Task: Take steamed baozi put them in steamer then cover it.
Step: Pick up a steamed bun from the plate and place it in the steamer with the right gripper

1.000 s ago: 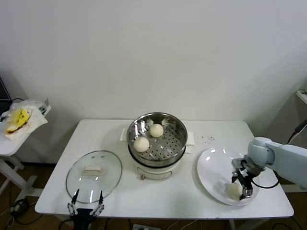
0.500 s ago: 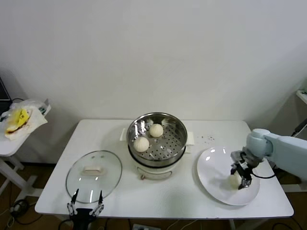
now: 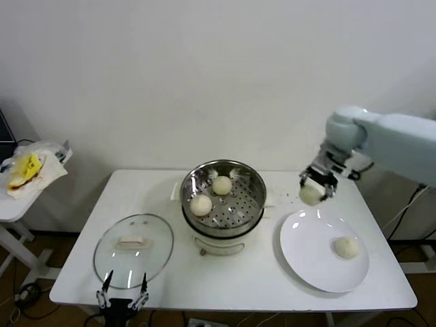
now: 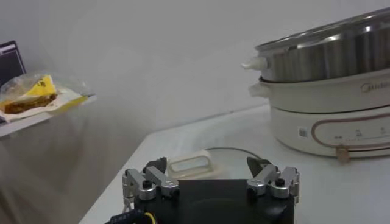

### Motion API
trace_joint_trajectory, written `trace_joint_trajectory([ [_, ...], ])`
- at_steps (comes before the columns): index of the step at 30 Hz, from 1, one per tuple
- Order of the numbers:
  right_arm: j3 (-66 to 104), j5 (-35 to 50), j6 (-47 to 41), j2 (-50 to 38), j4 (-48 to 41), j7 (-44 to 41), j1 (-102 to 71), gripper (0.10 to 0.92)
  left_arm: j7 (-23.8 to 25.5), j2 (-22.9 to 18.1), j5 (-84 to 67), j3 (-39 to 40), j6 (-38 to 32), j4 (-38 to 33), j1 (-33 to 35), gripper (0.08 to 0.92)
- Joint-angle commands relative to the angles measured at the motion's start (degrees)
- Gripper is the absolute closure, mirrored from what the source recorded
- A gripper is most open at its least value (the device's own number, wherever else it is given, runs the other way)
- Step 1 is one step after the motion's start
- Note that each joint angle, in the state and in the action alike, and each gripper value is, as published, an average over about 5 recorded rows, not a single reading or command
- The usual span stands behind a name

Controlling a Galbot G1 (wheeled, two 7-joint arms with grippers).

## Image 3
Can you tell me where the white side table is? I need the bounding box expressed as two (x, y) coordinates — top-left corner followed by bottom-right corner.
(0, 149), (74, 283)

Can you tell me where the white round plate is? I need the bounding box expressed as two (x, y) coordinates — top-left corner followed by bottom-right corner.
(279, 208), (371, 294)

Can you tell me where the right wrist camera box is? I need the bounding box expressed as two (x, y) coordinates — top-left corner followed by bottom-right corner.
(320, 144), (352, 171)

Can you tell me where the glass lid with cream handle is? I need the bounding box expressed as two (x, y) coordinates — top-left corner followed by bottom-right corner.
(93, 213), (174, 290)

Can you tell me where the plastic bag with yellow wrapper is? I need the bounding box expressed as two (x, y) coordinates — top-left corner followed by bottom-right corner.
(0, 140), (69, 201)

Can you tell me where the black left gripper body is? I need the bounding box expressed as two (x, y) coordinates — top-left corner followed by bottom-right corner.
(106, 298), (134, 327)

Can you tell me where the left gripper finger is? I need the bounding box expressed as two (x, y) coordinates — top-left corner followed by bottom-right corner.
(128, 272), (150, 310)
(95, 270), (114, 309)

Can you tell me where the white rack base frame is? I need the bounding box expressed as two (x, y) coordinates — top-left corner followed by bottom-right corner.
(394, 243), (436, 275)

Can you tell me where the black monitor screen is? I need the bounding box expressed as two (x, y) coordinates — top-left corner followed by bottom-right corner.
(0, 108), (18, 159)

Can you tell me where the teal printed packet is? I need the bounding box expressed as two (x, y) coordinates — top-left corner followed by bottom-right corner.
(54, 139), (74, 164)

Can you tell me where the black floor cable loop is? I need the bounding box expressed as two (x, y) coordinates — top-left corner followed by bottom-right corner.
(15, 282), (52, 311)

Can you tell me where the black hanging power cable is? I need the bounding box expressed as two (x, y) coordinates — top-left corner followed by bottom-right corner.
(388, 183), (431, 239)

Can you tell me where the stainless steel steamer basket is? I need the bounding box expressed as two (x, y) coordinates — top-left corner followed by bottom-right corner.
(179, 159), (267, 236)

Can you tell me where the white electric cooker pot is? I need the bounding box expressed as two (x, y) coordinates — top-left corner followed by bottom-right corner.
(169, 180), (279, 256)

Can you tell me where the white steamed baozi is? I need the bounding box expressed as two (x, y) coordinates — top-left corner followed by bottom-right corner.
(332, 236), (361, 260)
(212, 175), (233, 196)
(189, 194), (213, 217)
(298, 183), (326, 207)

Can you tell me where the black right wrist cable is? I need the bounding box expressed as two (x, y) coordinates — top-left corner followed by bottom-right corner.
(347, 159), (375, 180)

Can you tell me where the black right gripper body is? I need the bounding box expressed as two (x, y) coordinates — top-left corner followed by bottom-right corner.
(305, 163), (339, 187)

